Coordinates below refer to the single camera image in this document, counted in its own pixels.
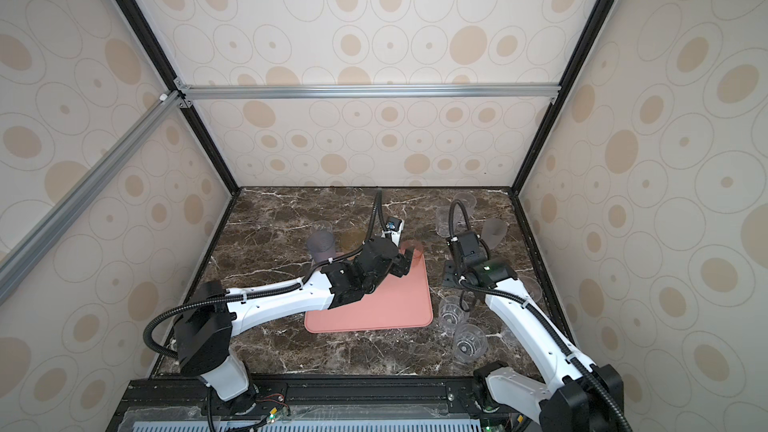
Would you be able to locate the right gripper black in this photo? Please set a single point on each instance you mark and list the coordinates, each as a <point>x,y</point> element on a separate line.
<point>448,273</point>

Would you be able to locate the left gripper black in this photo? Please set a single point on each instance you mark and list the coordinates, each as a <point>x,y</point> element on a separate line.
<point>402,263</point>

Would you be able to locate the pink transparent cup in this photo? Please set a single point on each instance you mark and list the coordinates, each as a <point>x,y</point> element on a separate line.
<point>416,247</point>

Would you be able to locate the pink plastic tray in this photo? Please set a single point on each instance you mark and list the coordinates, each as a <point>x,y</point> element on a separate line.
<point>398,303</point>

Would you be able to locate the grey frosted tumbler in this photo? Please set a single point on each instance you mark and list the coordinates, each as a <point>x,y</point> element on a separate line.
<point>321,245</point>

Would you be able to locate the clear glass near right arm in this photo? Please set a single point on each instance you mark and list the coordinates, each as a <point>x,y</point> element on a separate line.
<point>532,287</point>

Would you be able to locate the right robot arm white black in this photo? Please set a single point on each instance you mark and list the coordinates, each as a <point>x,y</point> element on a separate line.
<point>574,393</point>

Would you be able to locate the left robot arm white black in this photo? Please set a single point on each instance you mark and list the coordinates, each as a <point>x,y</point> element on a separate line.
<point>197,334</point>

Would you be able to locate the clear faceted glass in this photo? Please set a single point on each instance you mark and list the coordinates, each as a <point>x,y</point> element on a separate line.
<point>469,343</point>
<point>451,314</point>

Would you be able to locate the clear cup back right front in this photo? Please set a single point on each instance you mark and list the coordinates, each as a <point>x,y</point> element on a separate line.
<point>442,221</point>

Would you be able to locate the clear cup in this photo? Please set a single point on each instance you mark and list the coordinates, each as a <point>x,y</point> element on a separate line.
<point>468,199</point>
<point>442,221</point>

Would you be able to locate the frosted white cup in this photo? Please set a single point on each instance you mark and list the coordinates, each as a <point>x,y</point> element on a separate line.
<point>493,232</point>

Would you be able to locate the clear faceted glass front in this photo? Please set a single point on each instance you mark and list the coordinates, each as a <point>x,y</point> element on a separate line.
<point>469,343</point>

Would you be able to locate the silver aluminium crossbar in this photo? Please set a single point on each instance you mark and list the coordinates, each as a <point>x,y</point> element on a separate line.
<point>369,91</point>

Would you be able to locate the silver aluminium side bar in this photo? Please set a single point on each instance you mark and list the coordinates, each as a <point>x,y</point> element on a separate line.
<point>37,243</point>

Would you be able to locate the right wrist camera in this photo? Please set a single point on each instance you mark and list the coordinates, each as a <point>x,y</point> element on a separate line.
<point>468,250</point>

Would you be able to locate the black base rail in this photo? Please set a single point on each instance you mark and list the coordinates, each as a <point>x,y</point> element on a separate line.
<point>316,403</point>

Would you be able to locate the black frame post right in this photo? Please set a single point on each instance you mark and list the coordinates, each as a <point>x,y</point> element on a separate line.
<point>584,45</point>

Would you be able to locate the black frame post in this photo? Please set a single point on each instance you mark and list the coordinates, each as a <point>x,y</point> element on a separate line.
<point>584,45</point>
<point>152,47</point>

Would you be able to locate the black frame post left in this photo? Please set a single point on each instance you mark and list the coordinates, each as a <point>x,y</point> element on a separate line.
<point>152,47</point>

